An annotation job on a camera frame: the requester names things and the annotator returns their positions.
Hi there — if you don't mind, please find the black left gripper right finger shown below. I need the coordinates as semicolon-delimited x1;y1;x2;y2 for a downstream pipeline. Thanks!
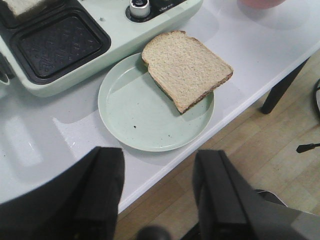
192;150;320;240

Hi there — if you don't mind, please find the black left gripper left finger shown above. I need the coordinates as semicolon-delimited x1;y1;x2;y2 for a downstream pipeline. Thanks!
0;147;125;240

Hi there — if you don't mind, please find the bread slice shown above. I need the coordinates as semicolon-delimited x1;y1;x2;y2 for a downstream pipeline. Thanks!
4;0;46;17
141;30;234;114

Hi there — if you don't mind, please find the pink bowl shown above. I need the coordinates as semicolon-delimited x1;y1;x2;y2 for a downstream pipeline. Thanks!
240;0;285;10

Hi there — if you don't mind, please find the mint green breakfast maker base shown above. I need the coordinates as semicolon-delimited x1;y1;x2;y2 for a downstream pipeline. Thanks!
0;0;202;97

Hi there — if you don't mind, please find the mint green plate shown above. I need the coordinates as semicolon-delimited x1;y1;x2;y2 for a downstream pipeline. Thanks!
97;53;215;152

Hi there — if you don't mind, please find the black table leg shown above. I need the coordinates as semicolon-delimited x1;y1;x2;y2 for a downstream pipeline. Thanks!
260;57;309;114

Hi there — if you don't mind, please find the left silver control knob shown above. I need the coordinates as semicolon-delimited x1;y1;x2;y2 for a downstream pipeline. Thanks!
129;0;151;18

